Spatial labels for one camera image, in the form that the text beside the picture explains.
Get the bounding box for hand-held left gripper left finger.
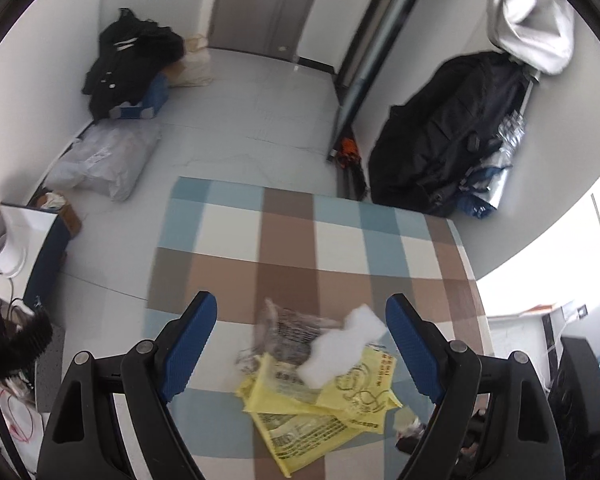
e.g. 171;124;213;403
37;290;218;480

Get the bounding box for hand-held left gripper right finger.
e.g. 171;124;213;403
385;293;565;480

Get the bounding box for white foam piece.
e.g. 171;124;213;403
297;304;387;390

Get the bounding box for clear printed plastic wrapper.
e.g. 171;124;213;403
235;297;341;376

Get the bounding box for small clear wrapper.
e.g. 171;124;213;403
394;406;427;453

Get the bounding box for grey dotted storage box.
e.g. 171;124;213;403
30;320;67;411

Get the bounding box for checkered blue brown tablecloth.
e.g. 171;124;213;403
145;176;493;480

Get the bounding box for white topped dark cabinet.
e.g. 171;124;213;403
0;202;71;311

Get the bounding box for brown open box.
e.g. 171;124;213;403
27;190;82;238

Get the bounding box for black furry sleeve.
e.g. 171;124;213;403
0;285;55;378

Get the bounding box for silver blue bag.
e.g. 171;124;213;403
455;110;528;220

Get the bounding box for grey plastic bag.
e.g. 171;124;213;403
45;122;162;202

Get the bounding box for orange black tool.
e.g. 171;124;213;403
329;132;368;198

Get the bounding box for white grey utensil holder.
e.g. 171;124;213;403
0;205;26;278

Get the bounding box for black hanging jacket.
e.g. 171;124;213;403
367;51;531;218

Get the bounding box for blue storage box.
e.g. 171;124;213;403
107;72;170;121

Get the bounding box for beige cloth bag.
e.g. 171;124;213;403
167;34;213;88

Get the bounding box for metal clothes rack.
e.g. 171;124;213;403
517;65;543;126

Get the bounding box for black coat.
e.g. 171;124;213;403
81;7;187;123

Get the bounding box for dark framed glass door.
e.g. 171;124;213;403
327;0;443;161

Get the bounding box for white hanging garment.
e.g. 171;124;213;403
485;0;577;77

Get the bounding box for grey-brown room door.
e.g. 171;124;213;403
207;0;338;63

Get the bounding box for black cables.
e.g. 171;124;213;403
0;270;36;323

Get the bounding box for thin red cable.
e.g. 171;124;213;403
2;390;37;443

